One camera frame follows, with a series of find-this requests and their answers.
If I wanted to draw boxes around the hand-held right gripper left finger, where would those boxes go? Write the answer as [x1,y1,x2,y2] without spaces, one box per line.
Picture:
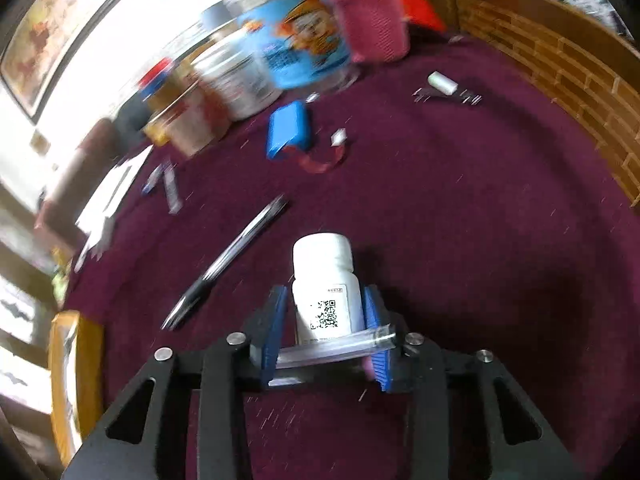
[62,285,289,480]

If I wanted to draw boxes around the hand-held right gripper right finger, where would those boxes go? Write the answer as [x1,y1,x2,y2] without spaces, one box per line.
[364,285,581,480]

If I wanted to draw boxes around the clear plastic pen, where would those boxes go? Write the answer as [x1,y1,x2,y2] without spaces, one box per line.
[269,326,397,386]

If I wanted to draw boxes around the white pill bottle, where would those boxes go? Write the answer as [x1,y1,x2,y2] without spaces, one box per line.
[291,232,363,347]

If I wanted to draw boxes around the gel pen with black grip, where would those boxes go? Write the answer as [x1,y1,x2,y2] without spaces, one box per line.
[160,194,290,331]

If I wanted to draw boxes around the cardboard box yellow tape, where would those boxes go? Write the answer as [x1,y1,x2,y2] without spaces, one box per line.
[48,309,104,467]

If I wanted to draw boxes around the white paper model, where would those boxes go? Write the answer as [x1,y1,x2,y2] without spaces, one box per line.
[74,146,152,262]

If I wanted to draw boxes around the orange filled plastic jar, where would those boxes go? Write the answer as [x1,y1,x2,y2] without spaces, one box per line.
[144,84,232,159]

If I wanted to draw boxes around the brown chair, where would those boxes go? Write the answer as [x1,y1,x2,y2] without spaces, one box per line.
[34,117,122,242]

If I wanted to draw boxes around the white labelled jar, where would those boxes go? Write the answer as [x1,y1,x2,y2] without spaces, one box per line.
[191,34,282,122]

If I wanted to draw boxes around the nail clipper with white piece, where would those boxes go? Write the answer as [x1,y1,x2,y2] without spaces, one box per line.
[412,70,484,107]

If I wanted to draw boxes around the red-cap bottle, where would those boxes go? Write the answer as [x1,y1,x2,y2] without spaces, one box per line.
[136,57,182,107]

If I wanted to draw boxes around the clear tub blue cartoon label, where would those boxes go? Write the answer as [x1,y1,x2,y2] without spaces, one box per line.
[224,0,359,94]

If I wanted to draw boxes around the pink woven basket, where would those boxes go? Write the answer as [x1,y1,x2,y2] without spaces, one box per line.
[326,0,412,64]

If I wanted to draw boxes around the red plastic container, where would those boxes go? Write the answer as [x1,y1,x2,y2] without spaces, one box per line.
[396,0,447,32]

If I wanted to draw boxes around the blue battery pack red cable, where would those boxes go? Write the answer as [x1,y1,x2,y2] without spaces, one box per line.
[265,100,349,175]

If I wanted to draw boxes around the wooden brick-pattern rail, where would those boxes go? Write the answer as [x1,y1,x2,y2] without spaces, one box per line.
[414,0,640,211]

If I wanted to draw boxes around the framed wall picture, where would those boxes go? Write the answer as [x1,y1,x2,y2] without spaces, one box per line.
[0,0,152,127]

